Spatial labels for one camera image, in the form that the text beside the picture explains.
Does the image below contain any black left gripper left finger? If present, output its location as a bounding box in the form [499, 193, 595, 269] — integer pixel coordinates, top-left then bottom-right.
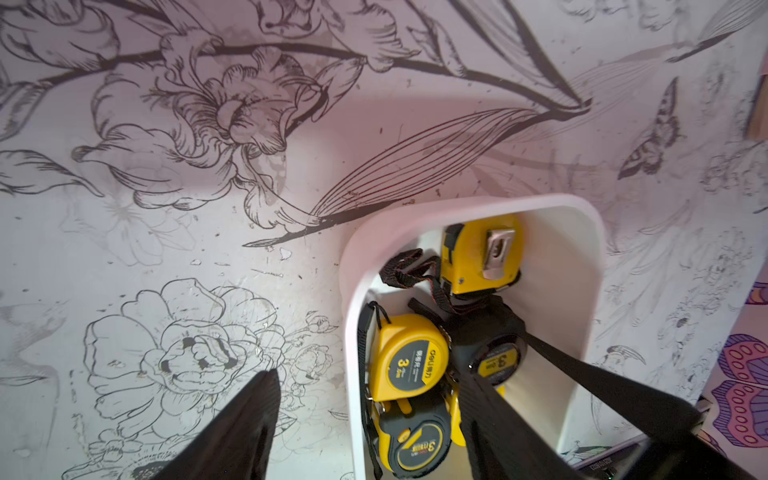
[155, 369, 281, 480]

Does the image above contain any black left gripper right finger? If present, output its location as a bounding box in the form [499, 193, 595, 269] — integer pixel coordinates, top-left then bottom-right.
[452, 329, 760, 480]

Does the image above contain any black yellow tape measure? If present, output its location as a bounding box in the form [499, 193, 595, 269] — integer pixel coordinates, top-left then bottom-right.
[366, 390, 452, 479]
[379, 248, 526, 386]

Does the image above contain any yellow tape measure blue label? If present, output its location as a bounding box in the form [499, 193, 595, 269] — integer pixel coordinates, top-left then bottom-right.
[357, 301, 449, 403]

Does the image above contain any yellow tape measure with clip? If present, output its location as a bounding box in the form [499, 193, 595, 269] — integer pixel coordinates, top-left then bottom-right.
[440, 214, 525, 300]

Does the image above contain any white storage box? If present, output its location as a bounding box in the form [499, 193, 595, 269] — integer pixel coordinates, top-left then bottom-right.
[339, 194, 605, 479]

